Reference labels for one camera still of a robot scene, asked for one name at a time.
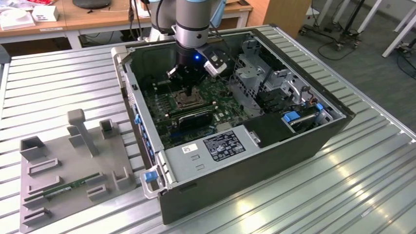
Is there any silver CPU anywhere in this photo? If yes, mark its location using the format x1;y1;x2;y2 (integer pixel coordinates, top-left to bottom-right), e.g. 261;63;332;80
180;94;203;105

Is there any metal socket cover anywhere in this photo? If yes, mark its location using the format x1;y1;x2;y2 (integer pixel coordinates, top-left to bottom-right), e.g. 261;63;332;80
173;88;209;110

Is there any CPU socket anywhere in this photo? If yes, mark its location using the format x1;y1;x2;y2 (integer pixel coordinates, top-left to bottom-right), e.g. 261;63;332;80
168;86;212;112

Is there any green motherboard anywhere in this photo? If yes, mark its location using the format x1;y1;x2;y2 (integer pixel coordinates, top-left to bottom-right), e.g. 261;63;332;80
143;73;251;147

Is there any metal drive cage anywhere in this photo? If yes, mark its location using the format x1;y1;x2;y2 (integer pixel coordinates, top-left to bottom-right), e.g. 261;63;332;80
232;39;300;115

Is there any black graphics card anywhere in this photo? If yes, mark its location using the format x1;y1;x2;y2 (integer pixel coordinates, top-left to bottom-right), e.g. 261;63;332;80
177;108;217;134

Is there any wooden desk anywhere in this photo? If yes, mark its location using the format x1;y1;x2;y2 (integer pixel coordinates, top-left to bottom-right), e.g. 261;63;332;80
0;0;255;49

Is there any hard disk in blue carrier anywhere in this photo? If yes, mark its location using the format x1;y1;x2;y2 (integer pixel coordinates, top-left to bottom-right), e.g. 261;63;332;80
281;107;325;134

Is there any wooden cabinet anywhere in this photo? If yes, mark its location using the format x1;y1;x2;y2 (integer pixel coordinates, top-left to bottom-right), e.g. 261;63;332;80
248;0;312;39

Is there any grey power supply unit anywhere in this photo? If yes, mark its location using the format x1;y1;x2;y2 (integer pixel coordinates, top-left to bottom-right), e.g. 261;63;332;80
161;124;263;183

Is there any black round object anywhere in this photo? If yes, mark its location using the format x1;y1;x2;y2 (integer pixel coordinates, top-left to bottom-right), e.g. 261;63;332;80
72;0;112;9

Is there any black PC case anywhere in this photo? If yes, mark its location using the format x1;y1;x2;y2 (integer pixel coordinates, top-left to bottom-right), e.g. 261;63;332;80
109;23;356;225

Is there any small white printed box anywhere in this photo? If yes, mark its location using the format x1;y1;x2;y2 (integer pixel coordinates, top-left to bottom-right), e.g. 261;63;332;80
31;5;60;22

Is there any black wheeled stand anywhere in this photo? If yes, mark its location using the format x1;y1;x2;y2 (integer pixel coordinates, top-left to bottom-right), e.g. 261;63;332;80
299;0;364;51

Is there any grey parts rack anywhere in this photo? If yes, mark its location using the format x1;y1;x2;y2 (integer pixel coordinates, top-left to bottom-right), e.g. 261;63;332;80
19;109;139;234

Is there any large white box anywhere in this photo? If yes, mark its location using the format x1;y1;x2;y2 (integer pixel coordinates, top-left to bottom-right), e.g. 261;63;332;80
0;7;36;31

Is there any green RAM stick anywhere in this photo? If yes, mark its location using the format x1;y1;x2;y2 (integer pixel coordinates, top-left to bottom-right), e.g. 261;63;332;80
41;173;100;197

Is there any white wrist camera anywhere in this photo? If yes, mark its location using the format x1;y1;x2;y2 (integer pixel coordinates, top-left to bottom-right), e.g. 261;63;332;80
195;46;228;78

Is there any white table frame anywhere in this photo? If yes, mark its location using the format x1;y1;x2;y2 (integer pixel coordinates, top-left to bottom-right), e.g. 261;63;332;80
381;0;416;59

